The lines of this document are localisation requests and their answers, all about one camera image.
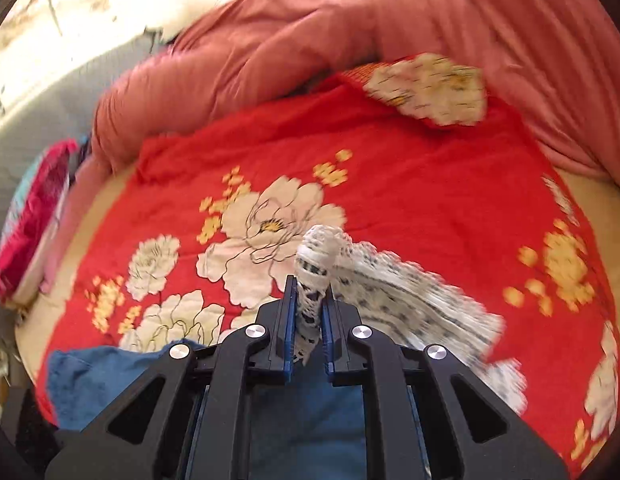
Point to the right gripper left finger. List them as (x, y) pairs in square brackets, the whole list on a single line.
[(188, 415)]

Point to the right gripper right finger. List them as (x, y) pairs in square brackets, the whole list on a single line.
[(426, 414)]

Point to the blue denim pants lace hem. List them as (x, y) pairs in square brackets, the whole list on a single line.
[(309, 426)]

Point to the beige bed sheet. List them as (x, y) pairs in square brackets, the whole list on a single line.
[(34, 332)]

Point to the red floral blanket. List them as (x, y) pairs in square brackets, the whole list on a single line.
[(462, 235)]

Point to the magenta patterned folded cloth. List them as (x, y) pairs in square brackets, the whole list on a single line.
[(32, 222)]

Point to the pink pillow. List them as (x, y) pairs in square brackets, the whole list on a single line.
[(89, 178)]

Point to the grey quilted headboard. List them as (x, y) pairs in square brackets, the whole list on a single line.
[(63, 110)]

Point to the pink quilted duvet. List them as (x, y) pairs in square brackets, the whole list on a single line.
[(556, 61)]

